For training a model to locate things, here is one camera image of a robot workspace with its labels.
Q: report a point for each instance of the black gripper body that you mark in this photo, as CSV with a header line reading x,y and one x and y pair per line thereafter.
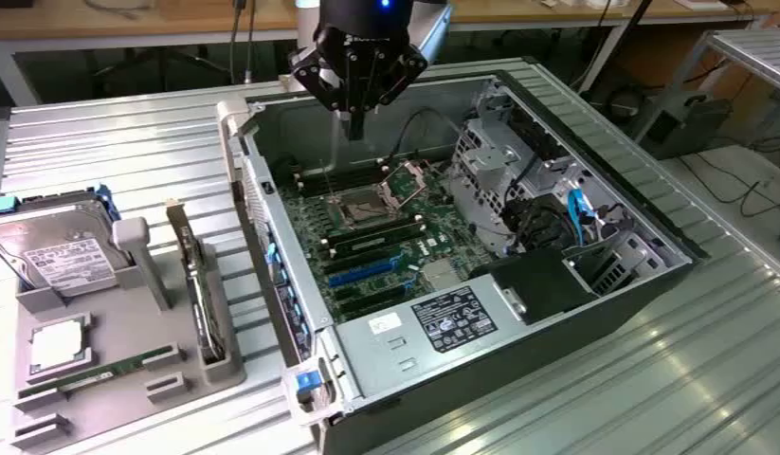
x,y
365,28

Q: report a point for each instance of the graphics card with metal bracket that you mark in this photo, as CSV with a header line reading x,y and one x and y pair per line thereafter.
x,y
201,284

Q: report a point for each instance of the black RAM slot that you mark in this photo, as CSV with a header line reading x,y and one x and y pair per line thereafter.
x,y
345,186
367,230
339,176

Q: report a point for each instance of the metal socket cover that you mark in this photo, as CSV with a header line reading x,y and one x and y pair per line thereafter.
x,y
406,182

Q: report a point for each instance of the thin locking lever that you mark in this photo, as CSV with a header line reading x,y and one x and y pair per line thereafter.
x,y
330,182

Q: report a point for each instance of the metal drive cage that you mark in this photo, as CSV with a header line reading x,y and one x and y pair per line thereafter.
x,y
491,180

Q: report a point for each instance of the wooden desk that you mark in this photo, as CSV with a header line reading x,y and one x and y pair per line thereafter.
x,y
143,16

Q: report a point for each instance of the CPU socket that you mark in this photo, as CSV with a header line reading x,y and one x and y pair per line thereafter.
x,y
359,207

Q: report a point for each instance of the green motherboard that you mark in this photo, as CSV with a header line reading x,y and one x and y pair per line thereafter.
x,y
431,237

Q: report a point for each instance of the installed RAM stick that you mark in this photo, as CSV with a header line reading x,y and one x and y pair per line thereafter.
x,y
374,242

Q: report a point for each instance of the long black expansion slot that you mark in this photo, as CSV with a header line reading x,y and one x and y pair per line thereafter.
x,y
358,263

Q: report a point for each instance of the blue expansion slot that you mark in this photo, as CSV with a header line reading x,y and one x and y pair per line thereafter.
x,y
361,275

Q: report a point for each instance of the silver chipset heatsink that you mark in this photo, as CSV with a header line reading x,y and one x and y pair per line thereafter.
x,y
443,276

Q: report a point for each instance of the black computer tower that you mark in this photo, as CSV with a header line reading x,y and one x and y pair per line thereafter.
x,y
687,125

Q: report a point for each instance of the short black expansion slot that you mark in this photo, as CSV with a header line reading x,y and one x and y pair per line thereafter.
x,y
374,294
381,308

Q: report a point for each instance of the black plastic shroud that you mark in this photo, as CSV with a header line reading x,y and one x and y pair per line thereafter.
x,y
542,284

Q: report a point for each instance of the silver hard disk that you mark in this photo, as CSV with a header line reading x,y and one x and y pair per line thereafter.
x,y
55,251

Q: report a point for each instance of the blue disk caddy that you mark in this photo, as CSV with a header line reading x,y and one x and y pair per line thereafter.
x,y
0,206

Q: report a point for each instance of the grey power supply unit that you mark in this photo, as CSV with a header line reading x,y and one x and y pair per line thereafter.
x,y
390,346

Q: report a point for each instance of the grey parts rack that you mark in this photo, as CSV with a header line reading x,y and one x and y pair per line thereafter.
x,y
111,327

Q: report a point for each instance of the open black PC case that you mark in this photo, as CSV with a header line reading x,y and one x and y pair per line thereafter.
x,y
554,355

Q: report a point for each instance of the blue case latch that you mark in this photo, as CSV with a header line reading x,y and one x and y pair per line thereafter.
x,y
307,383

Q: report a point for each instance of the CPU chip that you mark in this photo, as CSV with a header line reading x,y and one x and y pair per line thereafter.
x,y
58,346

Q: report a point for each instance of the green RAM stick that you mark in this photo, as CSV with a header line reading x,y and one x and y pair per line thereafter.
x,y
86,379

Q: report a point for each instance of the metal slat table frame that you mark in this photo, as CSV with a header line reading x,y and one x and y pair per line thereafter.
x,y
750,52

